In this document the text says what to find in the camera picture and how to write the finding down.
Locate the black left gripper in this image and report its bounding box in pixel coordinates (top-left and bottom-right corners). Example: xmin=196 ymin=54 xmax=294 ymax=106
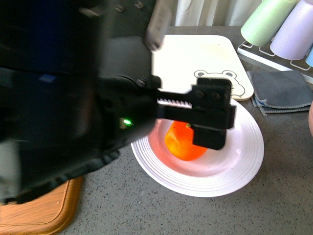
xmin=97 ymin=36 xmax=236 ymax=150

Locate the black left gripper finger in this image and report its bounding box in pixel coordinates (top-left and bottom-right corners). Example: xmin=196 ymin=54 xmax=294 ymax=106
xmin=192 ymin=125 xmax=226 ymax=150

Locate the white ridged plate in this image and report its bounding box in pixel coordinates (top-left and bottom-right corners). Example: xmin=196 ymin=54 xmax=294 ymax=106
xmin=131 ymin=100 xmax=264 ymax=197

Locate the orange mandarin fruit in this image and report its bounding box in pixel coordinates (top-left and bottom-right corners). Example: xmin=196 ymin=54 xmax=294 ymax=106
xmin=164 ymin=121 xmax=207 ymax=161

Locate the cream bear tray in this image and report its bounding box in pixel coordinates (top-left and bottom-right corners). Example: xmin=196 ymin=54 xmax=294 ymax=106
xmin=152 ymin=35 xmax=254 ymax=100

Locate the grey folded cloth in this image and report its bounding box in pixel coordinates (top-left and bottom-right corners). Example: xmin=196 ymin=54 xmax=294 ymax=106
xmin=247 ymin=70 xmax=313 ymax=117

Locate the grey white curtain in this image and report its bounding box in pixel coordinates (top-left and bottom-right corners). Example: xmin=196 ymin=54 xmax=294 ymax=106
xmin=175 ymin=0 xmax=264 ymax=27

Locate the white cup rack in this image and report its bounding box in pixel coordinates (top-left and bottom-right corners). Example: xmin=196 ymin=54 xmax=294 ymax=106
xmin=237 ymin=41 xmax=313 ymax=84

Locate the pink object at edge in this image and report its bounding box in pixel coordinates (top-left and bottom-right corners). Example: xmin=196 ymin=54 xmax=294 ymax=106
xmin=308 ymin=102 xmax=313 ymax=136

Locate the light green cup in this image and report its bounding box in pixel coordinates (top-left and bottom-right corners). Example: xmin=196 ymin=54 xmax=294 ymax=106
xmin=241 ymin=0 xmax=297 ymax=47

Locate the light blue cup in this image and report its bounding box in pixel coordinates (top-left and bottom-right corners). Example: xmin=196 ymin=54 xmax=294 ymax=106
xmin=305 ymin=47 xmax=313 ymax=67

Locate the lilac cup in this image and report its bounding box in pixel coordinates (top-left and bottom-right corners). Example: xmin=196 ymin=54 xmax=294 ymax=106
xmin=270 ymin=0 xmax=313 ymax=60

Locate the wooden serving tray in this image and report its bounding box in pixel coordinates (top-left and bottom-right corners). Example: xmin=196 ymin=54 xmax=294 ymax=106
xmin=0 ymin=177 xmax=83 ymax=235

